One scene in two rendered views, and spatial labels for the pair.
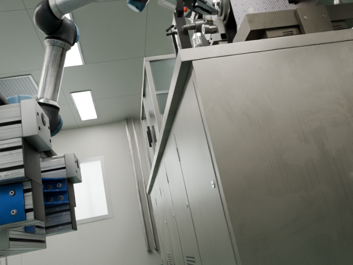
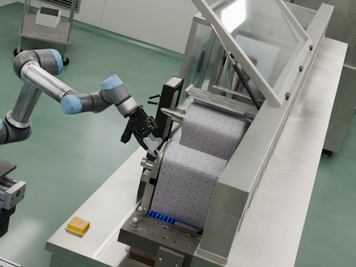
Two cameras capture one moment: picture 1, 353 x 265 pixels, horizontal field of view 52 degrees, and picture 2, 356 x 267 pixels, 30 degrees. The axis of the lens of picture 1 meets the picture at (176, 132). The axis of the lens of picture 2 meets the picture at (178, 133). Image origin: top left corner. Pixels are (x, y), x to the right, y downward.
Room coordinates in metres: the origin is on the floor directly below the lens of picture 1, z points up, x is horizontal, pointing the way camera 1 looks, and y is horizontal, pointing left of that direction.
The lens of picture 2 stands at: (-0.94, -1.18, 2.36)
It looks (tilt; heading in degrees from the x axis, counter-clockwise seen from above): 23 degrees down; 21
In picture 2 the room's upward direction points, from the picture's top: 15 degrees clockwise
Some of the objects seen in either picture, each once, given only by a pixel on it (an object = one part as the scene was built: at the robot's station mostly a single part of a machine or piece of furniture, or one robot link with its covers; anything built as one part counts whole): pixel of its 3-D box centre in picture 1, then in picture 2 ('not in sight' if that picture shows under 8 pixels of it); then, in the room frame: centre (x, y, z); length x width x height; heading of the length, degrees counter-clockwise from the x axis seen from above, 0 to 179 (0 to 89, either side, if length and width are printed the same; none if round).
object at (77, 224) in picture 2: not in sight; (78, 224); (1.08, -0.09, 0.91); 0.07 x 0.07 x 0.02; 10
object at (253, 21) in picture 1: (294, 29); (174, 243); (1.13, -0.48, 1.00); 0.40 x 0.16 x 0.06; 100
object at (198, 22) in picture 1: (200, 26); (180, 115); (1.52, -0.22, 1.33); 0.06 x 0.06 x 0.06; 10
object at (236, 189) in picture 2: not in sight; (296, 73); (1.98, -0.54, 1.55); 3.08 x 0.08 x 0.23; 10
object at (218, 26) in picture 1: (221, 55); (146, 191); (1.30, -0.24, 1.05); 0.06 x 0.05 x 0.31; 100
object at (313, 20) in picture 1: (314, 21); (168, 264); (1.04, -0.51, 0.96); 0.10 x 0.03 x 0.11; 100
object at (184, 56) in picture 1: (206, 151); (206, 157); (2.21, -0.16, 0.88); 2.52 x 0.66 x 0.04; 10
